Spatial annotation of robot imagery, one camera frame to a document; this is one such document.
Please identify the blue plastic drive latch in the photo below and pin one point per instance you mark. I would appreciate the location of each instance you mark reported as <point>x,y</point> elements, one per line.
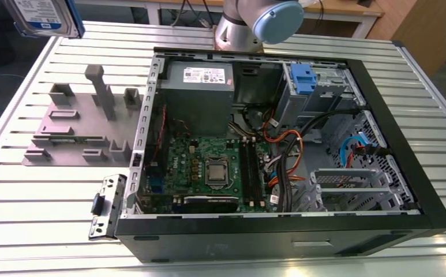
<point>300,75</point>

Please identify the hard disk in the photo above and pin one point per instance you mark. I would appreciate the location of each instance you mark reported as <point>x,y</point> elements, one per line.
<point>41,17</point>

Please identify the black PC case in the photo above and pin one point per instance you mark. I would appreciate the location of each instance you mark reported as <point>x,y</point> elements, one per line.
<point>246,239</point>

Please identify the black RAM slot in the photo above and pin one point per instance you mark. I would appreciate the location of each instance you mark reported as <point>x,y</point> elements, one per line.
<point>246,173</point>
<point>256,173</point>

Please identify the metal disk bay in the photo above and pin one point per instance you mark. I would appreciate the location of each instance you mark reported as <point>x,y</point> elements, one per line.
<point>352,190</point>

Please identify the green RAM stick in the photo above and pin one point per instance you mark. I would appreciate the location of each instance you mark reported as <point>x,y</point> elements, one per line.
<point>68,140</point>

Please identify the CPU socket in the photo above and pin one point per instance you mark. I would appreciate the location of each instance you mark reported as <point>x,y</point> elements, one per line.
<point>219,160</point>

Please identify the grey power supply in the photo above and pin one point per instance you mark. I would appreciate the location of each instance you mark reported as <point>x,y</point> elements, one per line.
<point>195,109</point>

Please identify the metal slot retention bracket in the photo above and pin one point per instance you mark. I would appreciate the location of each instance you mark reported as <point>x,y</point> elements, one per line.
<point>107,202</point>

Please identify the black graphics card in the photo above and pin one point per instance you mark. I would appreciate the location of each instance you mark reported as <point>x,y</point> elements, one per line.
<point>207,202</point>

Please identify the silver CPU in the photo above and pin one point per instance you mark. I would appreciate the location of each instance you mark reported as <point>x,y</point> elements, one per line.
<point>216,172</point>

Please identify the metal optical drive cage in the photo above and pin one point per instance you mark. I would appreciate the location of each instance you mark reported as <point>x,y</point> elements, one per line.
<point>322,98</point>

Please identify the white metal desk frame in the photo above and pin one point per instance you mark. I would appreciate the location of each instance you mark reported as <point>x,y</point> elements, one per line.
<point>152,15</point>

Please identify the wooden desk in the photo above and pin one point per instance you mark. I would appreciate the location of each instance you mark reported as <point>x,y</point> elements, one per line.
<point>360,10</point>

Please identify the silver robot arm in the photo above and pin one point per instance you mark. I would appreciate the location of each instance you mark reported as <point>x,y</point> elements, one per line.
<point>234,34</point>

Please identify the grey parts rack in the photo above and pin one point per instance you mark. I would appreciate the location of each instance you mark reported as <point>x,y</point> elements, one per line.
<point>80,130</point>

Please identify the green motherboard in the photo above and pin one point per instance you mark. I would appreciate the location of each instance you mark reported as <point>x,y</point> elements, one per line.
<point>186,184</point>

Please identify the brown cabinet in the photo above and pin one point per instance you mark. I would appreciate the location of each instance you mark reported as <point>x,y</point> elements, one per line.
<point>426,34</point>

